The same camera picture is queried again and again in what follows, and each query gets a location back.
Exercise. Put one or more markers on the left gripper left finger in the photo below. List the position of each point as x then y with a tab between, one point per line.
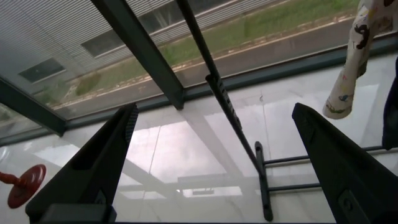
87	174

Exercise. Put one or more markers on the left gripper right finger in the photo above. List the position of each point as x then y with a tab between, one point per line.
348	174

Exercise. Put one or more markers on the black garment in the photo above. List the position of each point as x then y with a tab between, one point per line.
391	124

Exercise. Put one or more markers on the cream printed garment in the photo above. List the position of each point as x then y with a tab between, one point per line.
351	77

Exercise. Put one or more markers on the black clothes rack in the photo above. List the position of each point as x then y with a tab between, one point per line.
224	102

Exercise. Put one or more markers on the dark brown wooden stand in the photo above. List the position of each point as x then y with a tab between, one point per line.
26	185

